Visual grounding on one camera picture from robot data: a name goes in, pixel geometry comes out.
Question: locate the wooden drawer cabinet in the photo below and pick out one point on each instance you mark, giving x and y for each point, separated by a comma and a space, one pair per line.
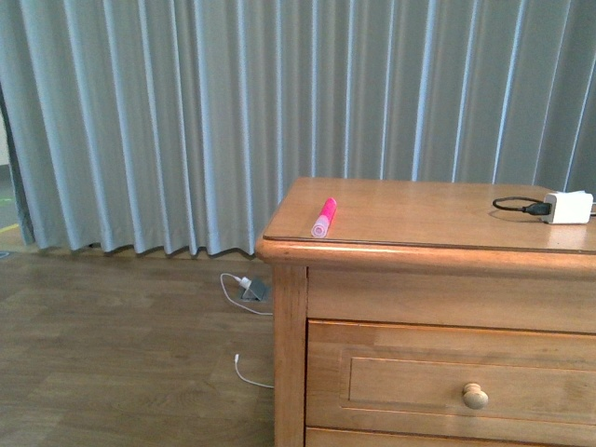
422, 254

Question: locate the pink marker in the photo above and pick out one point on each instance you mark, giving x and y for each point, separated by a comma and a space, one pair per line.
322, 224

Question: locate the white wall plug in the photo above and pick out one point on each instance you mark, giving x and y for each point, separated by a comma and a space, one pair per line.
244, 282

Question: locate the round wooden drawer knob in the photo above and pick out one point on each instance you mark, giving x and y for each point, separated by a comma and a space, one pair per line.
474, 397

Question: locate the grey pleated curtain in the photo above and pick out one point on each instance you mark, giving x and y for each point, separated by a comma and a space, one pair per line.
182, 124

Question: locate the white power adapter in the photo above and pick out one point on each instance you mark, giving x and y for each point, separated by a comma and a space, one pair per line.
568, 207

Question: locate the wooden drawer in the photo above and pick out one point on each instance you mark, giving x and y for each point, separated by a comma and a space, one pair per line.
409, 379

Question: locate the open grey floor socket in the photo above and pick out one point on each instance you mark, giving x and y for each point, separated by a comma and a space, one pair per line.
257, 292

